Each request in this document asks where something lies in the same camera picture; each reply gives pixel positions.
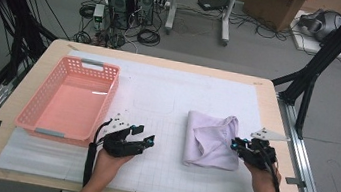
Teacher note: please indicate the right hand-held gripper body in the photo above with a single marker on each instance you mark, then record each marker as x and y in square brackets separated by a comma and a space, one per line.
[259, 154]

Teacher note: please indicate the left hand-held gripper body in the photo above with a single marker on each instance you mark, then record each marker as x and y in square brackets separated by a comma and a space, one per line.
[121, 144]

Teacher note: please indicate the lilac printed cloth garment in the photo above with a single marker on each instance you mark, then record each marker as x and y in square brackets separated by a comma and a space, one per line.
[209, 142]

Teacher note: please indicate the person's left hand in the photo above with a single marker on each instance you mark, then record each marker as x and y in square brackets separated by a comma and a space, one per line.
[108, 168]

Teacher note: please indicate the person's right hand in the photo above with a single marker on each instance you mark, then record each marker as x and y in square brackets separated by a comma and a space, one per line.
[264, 181]

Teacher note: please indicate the white grid mat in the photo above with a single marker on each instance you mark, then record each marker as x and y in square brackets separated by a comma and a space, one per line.
[166, 88]

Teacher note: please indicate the pink plastic basket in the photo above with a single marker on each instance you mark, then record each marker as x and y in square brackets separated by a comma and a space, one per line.
[68, 112]

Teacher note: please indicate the white foam board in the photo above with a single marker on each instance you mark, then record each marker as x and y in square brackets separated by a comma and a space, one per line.
[313, 47]

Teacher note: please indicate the white box with green label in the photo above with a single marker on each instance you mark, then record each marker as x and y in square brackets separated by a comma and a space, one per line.
[98, 12]

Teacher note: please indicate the black computer tower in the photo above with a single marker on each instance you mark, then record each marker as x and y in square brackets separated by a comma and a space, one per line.
[119, 1]
[144, 1]

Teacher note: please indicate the open cardboard box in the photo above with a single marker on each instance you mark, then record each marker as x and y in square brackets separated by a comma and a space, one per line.
[268, 8]

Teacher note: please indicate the flat black device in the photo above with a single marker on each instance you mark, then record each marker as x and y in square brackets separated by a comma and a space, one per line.
[213, 3]

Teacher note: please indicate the grey rounded device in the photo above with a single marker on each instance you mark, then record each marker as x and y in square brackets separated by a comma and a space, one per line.
[323, 25]

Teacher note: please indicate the beige cabinet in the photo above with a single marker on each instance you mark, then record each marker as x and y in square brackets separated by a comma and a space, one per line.
[333, 4]

